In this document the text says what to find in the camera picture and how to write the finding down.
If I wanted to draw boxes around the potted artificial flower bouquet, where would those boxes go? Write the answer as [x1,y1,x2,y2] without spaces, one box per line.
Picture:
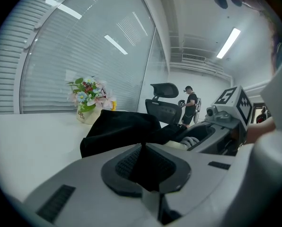
[66,76,118,125]

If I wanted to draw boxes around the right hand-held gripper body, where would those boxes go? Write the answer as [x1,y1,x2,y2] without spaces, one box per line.
[206,85,253,156]

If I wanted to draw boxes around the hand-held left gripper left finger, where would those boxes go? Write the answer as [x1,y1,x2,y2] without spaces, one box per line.
[22,144,159,227]

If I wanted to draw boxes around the ceiling light strip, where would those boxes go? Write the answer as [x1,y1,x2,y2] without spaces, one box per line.
[216,27,242,60]

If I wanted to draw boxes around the black fabric bag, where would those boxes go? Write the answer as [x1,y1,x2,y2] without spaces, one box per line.
[79,109,188,192]

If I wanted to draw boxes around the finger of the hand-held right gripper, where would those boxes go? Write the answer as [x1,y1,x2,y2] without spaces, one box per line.
[178,123,218,144]
[189,129,232,155]

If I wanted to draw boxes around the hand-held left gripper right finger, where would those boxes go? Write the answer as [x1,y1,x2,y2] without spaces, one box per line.
[146,143,236,224]

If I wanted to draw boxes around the cream hair dryer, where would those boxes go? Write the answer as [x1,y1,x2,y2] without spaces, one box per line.
[164,136,201,151]

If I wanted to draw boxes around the ceiling air vent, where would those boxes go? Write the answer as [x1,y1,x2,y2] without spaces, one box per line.
[182,53,207,64]

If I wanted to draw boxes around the person's right forearm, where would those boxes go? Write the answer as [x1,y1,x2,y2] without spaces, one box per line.
[246,116,277,145]

